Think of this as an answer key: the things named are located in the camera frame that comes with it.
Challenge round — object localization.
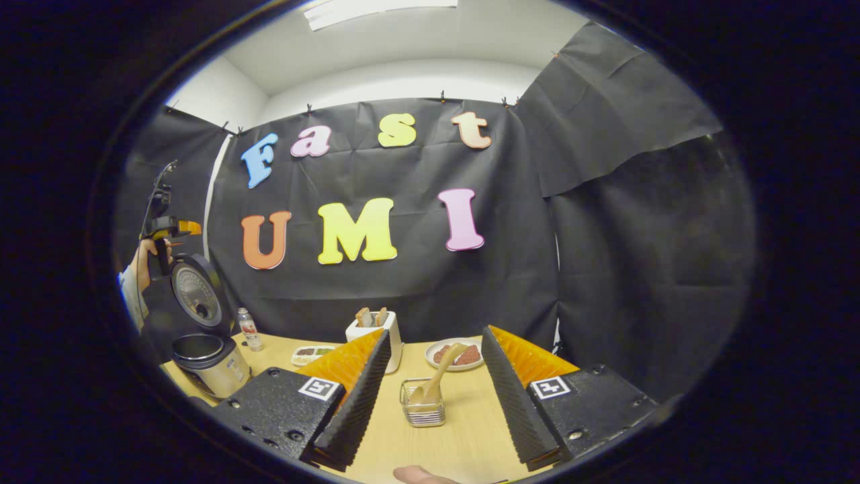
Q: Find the metal wire chopstick holder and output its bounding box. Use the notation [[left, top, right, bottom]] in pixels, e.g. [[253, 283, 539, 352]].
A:
[[400, 378, 447, 428]]

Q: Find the dark grey rice cooker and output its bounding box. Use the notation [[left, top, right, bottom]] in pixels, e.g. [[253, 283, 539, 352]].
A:
[[171, 253, 253, 401]]

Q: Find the white round plate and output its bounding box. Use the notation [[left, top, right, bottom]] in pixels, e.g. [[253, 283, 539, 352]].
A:
[[425, 337, 484, 372]]

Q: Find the black backdrop cloth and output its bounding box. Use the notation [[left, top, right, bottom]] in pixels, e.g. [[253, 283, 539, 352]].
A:
[[114, 20, 757, 404]]

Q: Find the small drink bottle red label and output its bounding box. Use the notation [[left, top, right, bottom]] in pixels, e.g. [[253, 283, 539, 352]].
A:
[[237, 308, 264, 352]]

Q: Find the white toaster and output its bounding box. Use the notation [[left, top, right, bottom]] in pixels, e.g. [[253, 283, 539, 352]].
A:
[[345, 311, 404, 374]]

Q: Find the white divided bean dish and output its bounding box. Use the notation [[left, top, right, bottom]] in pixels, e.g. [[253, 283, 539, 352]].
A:
[[291, 345, 337, 367]]

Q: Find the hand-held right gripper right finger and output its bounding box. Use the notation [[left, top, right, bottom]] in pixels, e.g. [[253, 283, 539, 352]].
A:
[[481, 325, 659, 471]]

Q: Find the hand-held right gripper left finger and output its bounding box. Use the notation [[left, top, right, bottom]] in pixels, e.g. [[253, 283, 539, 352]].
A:
[[212, 328, 392, 473]]

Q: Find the wooden spoon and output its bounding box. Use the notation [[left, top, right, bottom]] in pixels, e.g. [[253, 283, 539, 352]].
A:
[[408, 343, 469, 405]]

